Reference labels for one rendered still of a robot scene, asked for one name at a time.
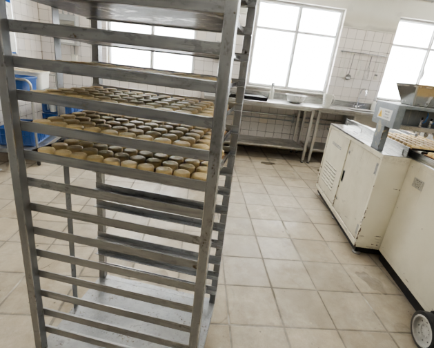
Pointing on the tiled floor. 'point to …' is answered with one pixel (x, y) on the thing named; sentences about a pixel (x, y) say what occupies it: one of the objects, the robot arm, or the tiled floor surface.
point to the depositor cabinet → (360, 186)
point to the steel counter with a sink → (357, 112)
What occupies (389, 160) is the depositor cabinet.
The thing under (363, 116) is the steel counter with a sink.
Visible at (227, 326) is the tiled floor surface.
